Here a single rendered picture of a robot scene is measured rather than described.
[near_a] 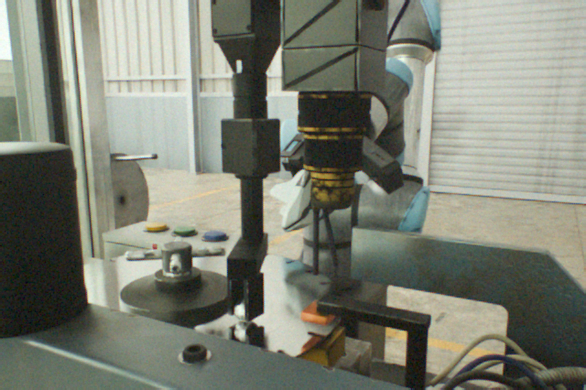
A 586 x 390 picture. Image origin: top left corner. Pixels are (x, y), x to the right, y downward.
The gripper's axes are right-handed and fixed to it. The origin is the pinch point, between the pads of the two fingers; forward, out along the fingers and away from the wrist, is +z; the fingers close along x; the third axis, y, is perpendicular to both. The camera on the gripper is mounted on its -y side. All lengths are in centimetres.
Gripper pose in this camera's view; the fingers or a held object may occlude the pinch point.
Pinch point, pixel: (294, 222)
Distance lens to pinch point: 62.3
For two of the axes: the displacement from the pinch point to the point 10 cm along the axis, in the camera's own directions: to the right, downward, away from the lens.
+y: -7.8, -1.3, 6.2
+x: -3.5, -7.3, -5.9
